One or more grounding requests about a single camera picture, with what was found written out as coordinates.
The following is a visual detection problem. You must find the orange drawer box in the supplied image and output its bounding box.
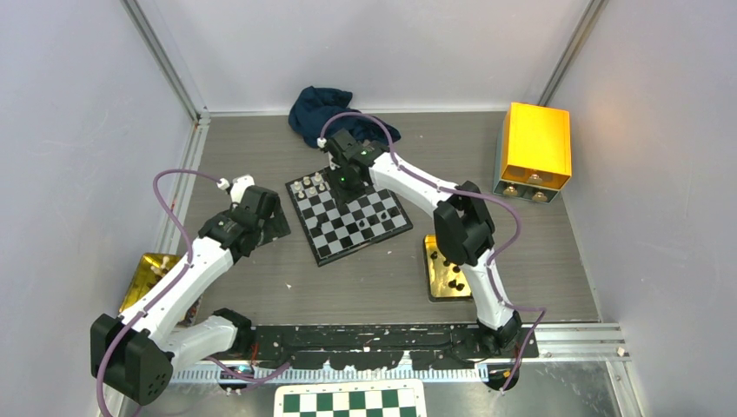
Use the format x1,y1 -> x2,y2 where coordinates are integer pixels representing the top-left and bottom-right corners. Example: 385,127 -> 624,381
493,102 -> 573,203

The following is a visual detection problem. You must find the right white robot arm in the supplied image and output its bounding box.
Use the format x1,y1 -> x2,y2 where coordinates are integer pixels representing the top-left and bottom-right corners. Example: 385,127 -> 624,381
317,129 -> 521,357

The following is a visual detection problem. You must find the gold tin with black pieces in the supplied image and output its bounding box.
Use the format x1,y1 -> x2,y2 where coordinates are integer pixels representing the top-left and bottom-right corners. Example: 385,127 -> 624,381
423,235 -> 472,302

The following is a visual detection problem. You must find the purple cable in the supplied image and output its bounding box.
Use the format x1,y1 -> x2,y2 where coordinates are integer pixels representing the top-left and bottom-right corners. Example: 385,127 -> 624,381
318,111 -> 548,393
95,168 -> 292,417

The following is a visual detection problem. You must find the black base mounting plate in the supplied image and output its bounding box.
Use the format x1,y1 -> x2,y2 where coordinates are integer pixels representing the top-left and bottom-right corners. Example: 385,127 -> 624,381
214,322 -> 538,371

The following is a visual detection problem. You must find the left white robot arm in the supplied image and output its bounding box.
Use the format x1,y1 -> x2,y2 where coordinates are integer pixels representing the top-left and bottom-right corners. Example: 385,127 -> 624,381
90,184 -> 290,406

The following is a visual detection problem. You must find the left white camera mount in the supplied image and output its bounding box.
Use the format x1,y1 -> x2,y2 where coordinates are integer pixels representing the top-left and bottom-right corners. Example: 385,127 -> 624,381
216,175 -> 255,204

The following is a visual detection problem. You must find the green white checker board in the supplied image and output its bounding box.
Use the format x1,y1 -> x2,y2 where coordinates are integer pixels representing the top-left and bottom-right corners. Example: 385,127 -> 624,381
273,379 -> 428,417

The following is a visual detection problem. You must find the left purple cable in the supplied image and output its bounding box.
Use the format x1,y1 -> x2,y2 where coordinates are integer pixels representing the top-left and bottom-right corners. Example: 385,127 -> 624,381
95,168 -> 292,417

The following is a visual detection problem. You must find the black white chess board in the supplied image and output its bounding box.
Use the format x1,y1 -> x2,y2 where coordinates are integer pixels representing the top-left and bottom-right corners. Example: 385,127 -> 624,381
285,169 -> 413,267

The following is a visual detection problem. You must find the gold tin with white pieces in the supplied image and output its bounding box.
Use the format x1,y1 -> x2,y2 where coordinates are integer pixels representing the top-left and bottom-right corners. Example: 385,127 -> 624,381
119,253 -> 181,313

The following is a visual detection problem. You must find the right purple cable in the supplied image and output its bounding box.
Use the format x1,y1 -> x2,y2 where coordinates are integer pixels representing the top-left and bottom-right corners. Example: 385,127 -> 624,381
318,111 -> 548,393

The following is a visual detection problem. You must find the dark blue cloth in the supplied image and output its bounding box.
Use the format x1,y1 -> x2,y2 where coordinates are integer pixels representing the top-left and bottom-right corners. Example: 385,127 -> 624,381
288,86 -> 388,149

